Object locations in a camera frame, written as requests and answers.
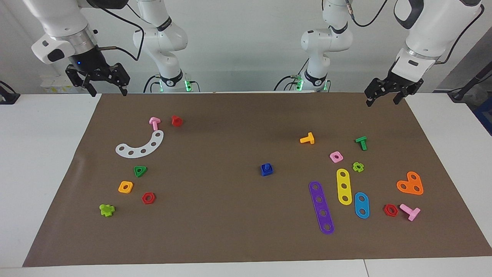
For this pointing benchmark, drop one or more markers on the green plastic screw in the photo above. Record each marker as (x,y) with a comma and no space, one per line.
(361,141)

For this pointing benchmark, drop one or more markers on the orange heart-shaped plate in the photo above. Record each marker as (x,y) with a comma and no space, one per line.
(410,184)

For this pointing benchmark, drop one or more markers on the blue square plastic nut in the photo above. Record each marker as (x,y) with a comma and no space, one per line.
(270,172)

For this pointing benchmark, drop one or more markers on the blue crate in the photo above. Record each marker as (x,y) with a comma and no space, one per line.
(486,115)

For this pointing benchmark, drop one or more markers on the pink plastic screw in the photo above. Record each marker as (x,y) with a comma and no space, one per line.
(412,212)
(155,123)

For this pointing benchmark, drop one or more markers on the yellow three-hole plate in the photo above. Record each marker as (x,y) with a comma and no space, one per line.
(344,181)

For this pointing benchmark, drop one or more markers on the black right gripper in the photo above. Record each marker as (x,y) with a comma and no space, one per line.
(88,61)

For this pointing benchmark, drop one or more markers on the green triangular plastic nut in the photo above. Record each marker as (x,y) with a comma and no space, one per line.
(144,169)

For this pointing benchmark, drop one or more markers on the blue triangular-head plastic screw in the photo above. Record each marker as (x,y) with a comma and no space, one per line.
(265,167)

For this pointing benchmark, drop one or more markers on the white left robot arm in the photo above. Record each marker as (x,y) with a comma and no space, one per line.
(434,27)

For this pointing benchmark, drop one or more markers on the blue two-hole plate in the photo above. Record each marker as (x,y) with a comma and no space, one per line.
(361,205)

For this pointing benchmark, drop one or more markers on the orange square plastic nut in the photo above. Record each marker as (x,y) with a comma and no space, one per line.
(120,188)

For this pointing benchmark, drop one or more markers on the white power strip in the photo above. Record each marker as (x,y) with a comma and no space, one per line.
(54,86)

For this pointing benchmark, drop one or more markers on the black clamp mount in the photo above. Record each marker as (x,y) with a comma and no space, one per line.
(7,96)

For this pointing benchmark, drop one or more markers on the pink square plastic nut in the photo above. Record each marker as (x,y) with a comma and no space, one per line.
(332,157)

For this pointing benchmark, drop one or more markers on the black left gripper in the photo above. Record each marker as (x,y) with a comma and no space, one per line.
(403,84)

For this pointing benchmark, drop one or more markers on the brown table mat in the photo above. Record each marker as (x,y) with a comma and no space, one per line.
(230,215)

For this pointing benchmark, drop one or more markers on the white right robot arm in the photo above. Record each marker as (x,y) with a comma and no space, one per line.
(61,19)

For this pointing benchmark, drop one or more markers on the red plastic screw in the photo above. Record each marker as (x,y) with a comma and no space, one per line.
(177,121)

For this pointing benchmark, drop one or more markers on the lime green flower nut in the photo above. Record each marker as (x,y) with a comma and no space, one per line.
(354,166)

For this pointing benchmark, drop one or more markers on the red hexagonal plastic nut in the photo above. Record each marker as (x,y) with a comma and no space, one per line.
(143,198)
(385,210)

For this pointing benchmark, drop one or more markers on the white curved five-hole plate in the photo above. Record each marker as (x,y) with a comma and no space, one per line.
(137,152)

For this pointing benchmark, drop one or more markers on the lime green cross-head screw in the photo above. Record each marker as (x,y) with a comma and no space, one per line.
(106,210)

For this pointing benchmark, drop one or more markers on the orange plastic screw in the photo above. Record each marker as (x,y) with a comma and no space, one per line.
(308,139)

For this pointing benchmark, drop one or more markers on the purple four-hole strip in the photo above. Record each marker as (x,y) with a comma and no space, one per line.
(321,206)

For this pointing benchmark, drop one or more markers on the black stand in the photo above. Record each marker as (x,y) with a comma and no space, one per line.
(472,82)

